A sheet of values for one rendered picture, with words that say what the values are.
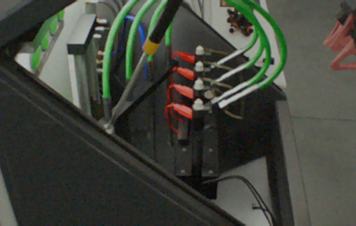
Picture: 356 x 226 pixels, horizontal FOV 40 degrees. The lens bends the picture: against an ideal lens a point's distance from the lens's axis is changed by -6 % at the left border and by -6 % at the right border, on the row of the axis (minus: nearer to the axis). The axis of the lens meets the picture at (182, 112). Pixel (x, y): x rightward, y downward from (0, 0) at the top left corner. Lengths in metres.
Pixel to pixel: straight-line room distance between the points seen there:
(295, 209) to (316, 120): 1.94
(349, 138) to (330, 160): 0.25
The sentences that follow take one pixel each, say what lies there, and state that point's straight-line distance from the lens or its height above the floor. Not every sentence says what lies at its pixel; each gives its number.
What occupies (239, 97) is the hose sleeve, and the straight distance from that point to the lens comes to 1.12.
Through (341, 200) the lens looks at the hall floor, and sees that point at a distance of 2.62.
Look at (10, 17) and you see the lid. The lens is 0.67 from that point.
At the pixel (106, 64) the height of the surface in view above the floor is 1.25.
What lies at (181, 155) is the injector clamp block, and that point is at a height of 0.98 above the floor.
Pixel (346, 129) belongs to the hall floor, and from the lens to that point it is 3.08.
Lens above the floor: 1.80
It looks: 36 degrees down
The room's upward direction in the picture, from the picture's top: straight up
